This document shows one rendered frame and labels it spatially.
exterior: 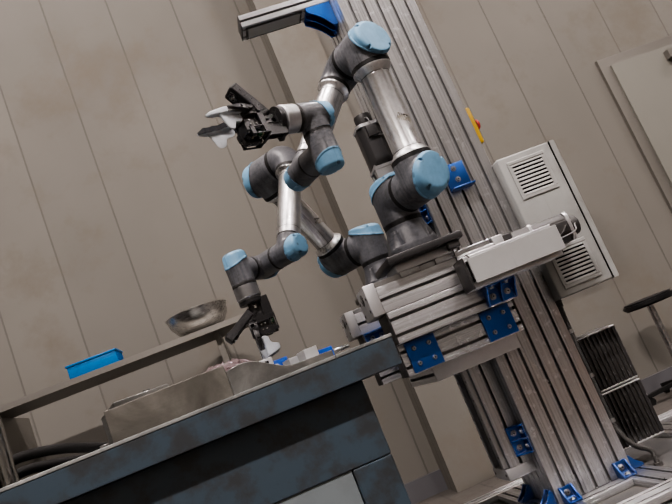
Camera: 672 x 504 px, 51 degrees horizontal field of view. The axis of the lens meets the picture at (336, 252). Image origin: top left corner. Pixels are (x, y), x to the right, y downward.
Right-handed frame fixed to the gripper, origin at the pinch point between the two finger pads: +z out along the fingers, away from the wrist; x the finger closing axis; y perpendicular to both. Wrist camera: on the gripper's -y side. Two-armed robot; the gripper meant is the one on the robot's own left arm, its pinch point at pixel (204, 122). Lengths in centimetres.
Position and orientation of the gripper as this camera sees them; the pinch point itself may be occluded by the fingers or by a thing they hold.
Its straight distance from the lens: 172.5
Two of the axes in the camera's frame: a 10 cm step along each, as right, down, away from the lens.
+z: -7.9, 2.1, -5.7
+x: -4.3, 4.8, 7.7
